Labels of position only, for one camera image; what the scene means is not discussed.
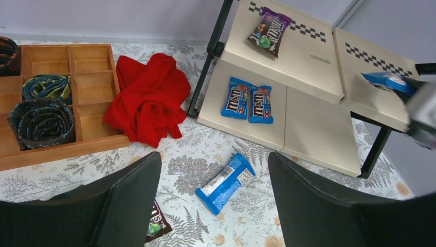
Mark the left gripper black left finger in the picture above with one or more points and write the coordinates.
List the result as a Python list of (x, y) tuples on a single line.
[(112, 211)]

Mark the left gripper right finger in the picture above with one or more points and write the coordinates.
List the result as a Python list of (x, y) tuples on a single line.
[(315, 211)]

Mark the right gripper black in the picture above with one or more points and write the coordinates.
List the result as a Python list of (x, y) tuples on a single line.
[(421, 110)]

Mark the light blue candy bag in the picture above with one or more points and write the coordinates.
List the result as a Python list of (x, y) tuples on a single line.
[(217, 192)]

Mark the blue M&M bag moved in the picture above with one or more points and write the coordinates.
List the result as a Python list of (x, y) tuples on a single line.
[(260, 111)]

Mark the purple candy bag left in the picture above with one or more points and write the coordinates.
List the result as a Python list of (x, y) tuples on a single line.
[(158, 225)]

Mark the blue M&M bag bottom shelf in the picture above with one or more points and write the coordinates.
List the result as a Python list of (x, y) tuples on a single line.
[(237, 99)]

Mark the cream three-tier shelf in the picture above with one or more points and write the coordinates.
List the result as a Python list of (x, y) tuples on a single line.
[(324, 110)]

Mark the brown M&M bag on shelf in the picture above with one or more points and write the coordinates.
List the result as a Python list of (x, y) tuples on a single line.
[(268, 34)]

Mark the floral tablecloth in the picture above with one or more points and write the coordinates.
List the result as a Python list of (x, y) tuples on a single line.
[(250, 218)]

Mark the red cloth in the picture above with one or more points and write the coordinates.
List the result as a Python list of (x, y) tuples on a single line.
[(148, 107)]

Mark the dark rolled tie lower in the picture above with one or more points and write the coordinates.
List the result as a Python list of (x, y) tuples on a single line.
[(42, 123)]

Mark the dark rolled tie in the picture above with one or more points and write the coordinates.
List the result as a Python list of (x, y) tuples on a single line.
[(42, 123), (10, 58)]

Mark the green rolled tie middle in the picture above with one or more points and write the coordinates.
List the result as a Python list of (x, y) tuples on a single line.
[(48, 86)]

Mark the dark rolled tie top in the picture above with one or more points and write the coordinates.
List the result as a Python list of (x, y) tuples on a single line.
[(10, 58)]

